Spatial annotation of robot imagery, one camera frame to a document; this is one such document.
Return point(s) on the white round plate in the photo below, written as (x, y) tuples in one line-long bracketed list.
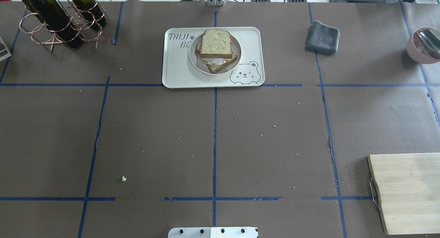
[(236, 48)]

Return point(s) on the fried egg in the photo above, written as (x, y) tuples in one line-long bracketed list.
[(215, 61)]

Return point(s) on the cream bear tray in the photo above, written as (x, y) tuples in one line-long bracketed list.
[(179, 71)]

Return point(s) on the grey folded cloth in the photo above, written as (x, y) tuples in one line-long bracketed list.
[(323, 38)]

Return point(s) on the dark wine bottle right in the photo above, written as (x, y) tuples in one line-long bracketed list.
[(91, 12)]

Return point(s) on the dark wine bottle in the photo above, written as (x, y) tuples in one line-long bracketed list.
[(91, 12), (55, 19)]

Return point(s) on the wooden cutting board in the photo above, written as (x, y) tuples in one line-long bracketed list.
[(408, 191)]

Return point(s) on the pink bowl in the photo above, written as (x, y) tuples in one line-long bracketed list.
[(417, 50)]

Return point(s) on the dark wine bottle left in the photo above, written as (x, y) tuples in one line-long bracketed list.
[(55, 19)]

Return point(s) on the metal scoop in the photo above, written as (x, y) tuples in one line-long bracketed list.
[(431, 41)]

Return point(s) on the copper wire bottle rack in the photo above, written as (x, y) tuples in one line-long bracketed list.
[(39, 34)]

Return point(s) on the white wire rack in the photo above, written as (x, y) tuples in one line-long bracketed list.
[(4, 50)]

